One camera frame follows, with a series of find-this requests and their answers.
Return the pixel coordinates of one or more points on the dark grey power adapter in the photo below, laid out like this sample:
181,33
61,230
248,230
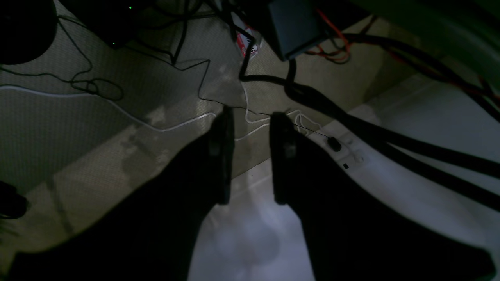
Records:
292,28

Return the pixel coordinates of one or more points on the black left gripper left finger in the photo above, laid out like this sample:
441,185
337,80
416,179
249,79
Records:
151,234

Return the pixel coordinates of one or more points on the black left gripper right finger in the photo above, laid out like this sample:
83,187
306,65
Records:
351,235

